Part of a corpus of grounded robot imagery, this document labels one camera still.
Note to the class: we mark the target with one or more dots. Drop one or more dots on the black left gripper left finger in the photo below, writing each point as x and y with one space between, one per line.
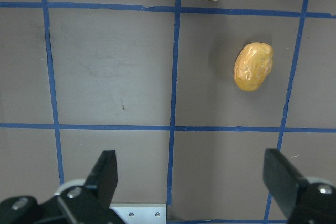
87 203

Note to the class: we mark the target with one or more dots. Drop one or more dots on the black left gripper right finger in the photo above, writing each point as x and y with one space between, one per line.
301 199

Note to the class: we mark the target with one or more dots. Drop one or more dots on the yellow potato-shaped bread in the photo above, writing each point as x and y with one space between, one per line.
253 64

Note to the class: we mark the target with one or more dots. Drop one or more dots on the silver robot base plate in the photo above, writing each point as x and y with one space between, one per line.
141 213

